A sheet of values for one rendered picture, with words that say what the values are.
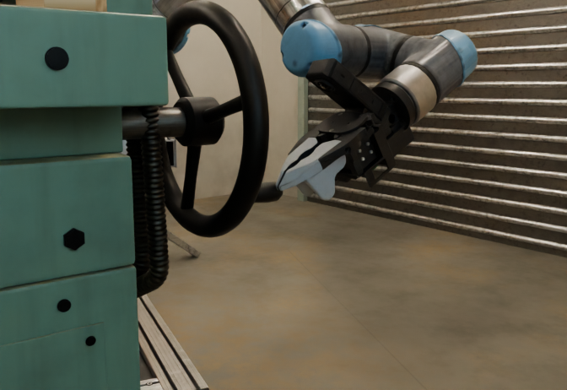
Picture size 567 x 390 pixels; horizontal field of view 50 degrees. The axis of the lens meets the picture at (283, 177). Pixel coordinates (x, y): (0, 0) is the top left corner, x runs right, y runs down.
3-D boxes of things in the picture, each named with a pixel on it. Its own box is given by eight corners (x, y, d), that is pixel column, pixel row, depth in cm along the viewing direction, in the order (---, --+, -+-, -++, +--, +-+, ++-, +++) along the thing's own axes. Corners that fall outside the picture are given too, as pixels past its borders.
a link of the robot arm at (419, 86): (426, 63, 79) (381, 65, 85) (405, 81, 77) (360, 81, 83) (443, 113, 82) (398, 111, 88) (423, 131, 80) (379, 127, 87)
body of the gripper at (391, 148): (369, 191, 75) (427, 138, 81) (344, 132, 72) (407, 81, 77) (329, 183, 82) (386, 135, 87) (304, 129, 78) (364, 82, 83)
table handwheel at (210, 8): (214, -50, 73) (148, 111, 93) (42, -75, 62) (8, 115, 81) (318, 135, 61) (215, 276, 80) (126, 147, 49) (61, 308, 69)
